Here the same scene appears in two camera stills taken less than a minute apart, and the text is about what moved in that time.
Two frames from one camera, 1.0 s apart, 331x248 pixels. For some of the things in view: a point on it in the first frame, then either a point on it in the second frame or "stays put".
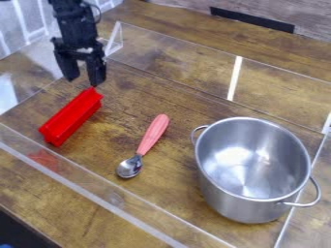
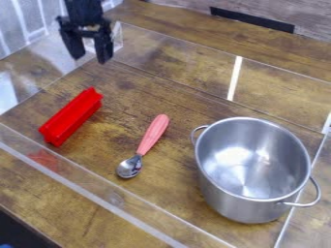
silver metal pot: x=252 y=169 stays put
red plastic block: x=64 y=123 stays put
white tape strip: x=233 y=77 stays put
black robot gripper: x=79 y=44 → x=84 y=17
